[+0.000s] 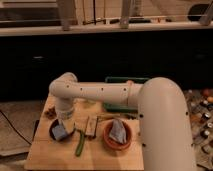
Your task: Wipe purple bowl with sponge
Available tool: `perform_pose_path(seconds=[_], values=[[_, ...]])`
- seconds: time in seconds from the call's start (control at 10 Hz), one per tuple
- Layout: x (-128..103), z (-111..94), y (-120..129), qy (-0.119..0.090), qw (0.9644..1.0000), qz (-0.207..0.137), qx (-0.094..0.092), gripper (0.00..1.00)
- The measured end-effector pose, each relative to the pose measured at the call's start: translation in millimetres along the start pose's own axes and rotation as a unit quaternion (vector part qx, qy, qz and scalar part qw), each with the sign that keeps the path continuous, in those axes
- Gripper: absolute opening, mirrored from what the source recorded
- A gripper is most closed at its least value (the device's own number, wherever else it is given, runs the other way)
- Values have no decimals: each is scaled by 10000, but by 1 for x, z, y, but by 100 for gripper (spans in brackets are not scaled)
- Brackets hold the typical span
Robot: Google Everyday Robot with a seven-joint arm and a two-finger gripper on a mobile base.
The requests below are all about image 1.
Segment small wooden box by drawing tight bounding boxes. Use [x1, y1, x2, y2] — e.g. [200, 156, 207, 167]
[85, 116, 98, 137]

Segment blue sponge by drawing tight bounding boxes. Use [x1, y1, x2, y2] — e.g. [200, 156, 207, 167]
[52, 125, 68, 141]

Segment brown toy nuts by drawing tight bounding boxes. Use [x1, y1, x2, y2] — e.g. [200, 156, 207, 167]
[44, 107, 56, 119]

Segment terracotta orange bowl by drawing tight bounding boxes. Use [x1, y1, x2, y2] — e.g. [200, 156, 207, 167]
[103, 121, 133, 151]

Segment green bean pod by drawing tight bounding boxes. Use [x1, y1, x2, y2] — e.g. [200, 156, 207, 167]
[75, 129, 85, 157]

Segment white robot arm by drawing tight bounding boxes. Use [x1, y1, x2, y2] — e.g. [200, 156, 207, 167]
[49, 72, 197, 171]

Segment grey cloth in bowl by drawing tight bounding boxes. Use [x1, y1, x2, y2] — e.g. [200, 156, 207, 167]
[109, 119, 127, 144]

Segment wooden table board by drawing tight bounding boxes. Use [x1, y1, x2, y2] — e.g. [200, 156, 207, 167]
[24, 94, 144, 171]

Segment black cable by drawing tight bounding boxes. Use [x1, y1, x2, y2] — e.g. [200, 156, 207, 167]
[0, 109, 33, 146]

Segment green tray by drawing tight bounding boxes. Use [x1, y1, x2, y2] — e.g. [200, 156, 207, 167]
[103, 76, 148, 113]

